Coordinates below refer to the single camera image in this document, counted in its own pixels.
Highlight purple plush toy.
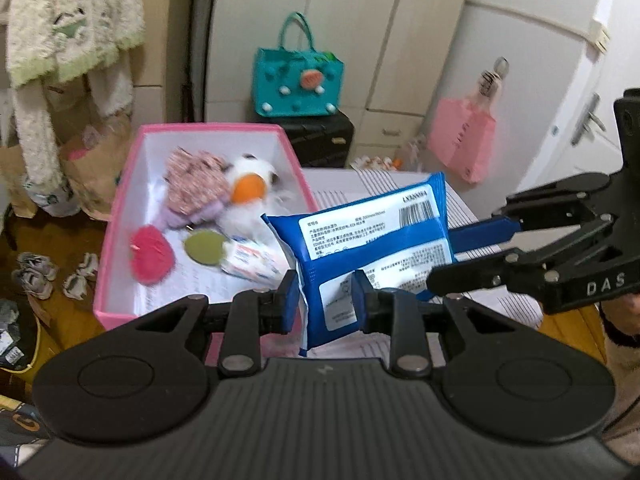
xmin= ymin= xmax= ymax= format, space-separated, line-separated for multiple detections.
xmin=152 ymin=180 xmax=231 ymax=231

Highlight floral fabric scrunchie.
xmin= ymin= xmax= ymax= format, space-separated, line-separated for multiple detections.
xmin=162 ymin=147 xmax=233 ymax=218

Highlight white tissue packet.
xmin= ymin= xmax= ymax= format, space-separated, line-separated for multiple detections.
xmin=220 ymin=237 xmax=291 ymax=283

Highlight blue wet wipes packet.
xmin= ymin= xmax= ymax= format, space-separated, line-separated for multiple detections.
xmin=261 ymin=171 xmax=457 ymax=358

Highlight dark bag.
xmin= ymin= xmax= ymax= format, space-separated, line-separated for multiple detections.
xmin=0 ymin=300 xmax=46 ymax=373

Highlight pink shopping bag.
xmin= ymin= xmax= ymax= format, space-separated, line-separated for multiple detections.
xmin=425 ymin=95 xmax=498 ymax=184

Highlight orange ball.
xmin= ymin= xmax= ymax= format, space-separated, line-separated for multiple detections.
xmin=231 ymin=172 xmax=268 ymax=205

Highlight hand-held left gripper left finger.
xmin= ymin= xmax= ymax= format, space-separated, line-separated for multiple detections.
xmin=132 ymin=270 xmax=300 ymax=377

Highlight silver door handle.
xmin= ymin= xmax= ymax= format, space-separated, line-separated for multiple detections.
xmin=570 ymin=92 xmax=608 ymax=146

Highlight cream wardrobe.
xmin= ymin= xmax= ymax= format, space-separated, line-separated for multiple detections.
xmin=192 ymin=0 xmax=481 ymax=171

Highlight fluffy cream pajama pants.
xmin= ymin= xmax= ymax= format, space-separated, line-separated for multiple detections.
xmin=10 ymin=50 xmax=136 ymax=211

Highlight pink fuzzy plush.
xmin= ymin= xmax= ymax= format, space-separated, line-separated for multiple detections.
xmin=129 ymin=225 xmax=177 ymax=283

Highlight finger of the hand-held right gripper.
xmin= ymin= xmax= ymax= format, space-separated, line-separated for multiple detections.
xmin=427 ymin=214 xmax=617 ymax=296
xmin=449 ymin=172 xmax=623 ymax=254

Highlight white door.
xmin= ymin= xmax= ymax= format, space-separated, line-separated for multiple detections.
xmin=500 ymin=10 xmax=640 ymax=221

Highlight black suitcase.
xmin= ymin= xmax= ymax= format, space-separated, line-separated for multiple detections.
xmin=270 ymin=109 xmax=357 ymax=170

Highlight pink cardboard box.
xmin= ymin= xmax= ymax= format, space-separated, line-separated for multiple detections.
xmin=92 ymin=122 xmax=321 ymax=366

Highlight teal tote bag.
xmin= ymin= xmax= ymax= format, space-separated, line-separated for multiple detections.
xmin=252 ymin=11 xmax=346 ymax=120

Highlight person's right forearm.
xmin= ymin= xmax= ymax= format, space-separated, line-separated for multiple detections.
xmin=597 ymin=292 xmax=640 ymax=431

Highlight green round plush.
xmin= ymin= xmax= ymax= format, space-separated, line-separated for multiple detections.
xmin=182 ymin=229 xmax=228 ymax=267

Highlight brown paper bag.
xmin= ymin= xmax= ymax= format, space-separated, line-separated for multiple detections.
xmin=0 ymin=110 xmax=136 ymax=221

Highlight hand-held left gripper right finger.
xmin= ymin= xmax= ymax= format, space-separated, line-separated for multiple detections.
xmin=351 ymin=270 xmax=521 ymax=377

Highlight white panda plush toy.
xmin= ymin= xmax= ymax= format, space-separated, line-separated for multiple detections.
xmin=220 ymin=154 xmax=296 ymax=233

